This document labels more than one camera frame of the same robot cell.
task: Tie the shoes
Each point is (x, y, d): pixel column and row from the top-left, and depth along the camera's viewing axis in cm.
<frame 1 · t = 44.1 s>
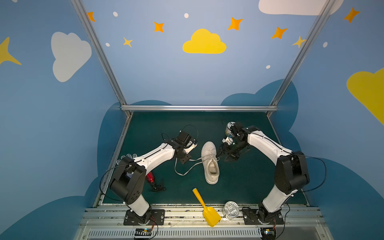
left hand: (184, 154, 90), fingers open
right hand: (221, 156, 84), fingers open
white sneaker shoe: (209, 158, 88), point 10 cm above the table
white shoelace: (195, 165, 95), on the table

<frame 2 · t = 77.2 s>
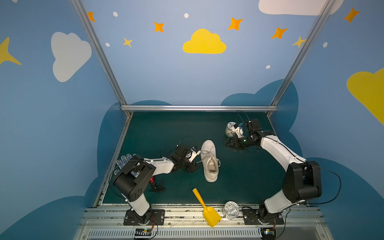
left hand: (195, 162, 93), fingers open
right hand: (229, 144, 87), fingers open
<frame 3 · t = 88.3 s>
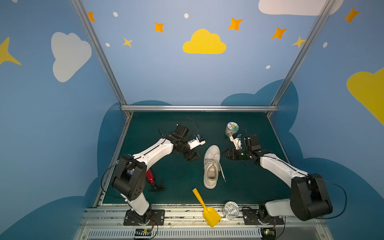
left hand: (196, 151, 87), fingers open
right hand: (226, 152, 88), fingers open
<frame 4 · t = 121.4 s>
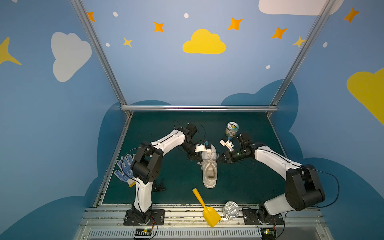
left hand: (199, 157, 89), fingers closed
right hand: (220, 159, 84), fingers open
